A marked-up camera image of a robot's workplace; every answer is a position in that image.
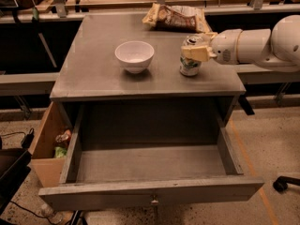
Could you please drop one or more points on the green packet in box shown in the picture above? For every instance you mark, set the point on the green packet in box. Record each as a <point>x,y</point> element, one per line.
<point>60,152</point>

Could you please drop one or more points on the black equipment at left edge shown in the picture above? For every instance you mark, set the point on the black equipment at left edge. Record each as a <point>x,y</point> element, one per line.
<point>13,170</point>

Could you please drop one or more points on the grey cabinet counter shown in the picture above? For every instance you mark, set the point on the grey cabinet counter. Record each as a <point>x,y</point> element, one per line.
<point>92,72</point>

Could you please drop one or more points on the cardboard box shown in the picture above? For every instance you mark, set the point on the cardboard box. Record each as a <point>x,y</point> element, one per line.
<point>47,167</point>

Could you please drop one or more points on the red snack packet in box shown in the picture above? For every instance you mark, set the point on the red snack packet in box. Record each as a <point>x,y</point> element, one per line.
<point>64,139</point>

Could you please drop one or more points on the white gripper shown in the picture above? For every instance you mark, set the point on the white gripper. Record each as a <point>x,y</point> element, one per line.
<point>224,46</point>

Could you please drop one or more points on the metal drawer knob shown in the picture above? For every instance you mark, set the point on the metal drawer knob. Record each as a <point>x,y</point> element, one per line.
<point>154,200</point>

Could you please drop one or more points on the green silver 7up can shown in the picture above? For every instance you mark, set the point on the green silver 7up can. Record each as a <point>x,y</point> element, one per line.
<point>190,67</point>

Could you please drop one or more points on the grey open top drawer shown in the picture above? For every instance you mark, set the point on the grey open top drawer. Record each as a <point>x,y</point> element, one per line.
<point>120,155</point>

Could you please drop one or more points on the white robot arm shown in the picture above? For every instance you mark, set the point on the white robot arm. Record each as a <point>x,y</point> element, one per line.
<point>276,49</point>

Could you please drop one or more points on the plastic bottle on floor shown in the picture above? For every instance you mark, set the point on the plastic bottle on floor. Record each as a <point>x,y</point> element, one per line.
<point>54,217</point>

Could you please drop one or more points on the white bowl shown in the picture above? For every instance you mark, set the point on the white bowl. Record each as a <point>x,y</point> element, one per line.
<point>134,56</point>

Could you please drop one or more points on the black power adapter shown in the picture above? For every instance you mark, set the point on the black power adapter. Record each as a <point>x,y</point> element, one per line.
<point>28,138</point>

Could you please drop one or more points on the brown chip bag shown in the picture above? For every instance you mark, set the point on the brown chip bag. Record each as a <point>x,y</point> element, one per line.
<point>177,17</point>

